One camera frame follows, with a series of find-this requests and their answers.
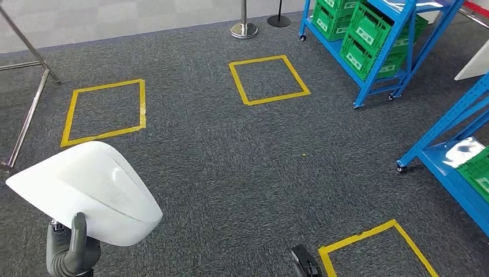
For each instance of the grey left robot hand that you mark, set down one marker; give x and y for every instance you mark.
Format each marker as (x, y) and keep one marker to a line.
(65, 256)

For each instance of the white curved plastic part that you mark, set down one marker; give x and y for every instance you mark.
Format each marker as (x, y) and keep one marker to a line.
(88, 191)

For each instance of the black robot body part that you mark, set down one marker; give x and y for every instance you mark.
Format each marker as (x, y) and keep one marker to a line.
(303, 264)

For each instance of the blue metal shelf rack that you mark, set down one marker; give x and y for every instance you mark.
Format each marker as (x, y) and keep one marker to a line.
(450, 187)
(384, 57)

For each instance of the yellow floor tape square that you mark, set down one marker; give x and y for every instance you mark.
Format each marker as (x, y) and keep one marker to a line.
(359, 235)

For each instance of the black stand base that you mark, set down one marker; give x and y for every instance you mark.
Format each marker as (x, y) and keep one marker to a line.
(279, 21)

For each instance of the green plastic crate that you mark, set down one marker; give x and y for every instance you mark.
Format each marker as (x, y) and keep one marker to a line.
(340, 4)
(328, 25)
(366, 30)
(475, 168)
(355, 57)

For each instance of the white panel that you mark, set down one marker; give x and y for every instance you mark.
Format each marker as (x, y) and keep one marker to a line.
(477, 65)

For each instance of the red barrier belt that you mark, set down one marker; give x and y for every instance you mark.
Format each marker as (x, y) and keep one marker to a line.
(479, 7)

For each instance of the chrome stanchion post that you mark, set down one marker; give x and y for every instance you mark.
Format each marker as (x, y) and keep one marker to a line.
(243, 28)

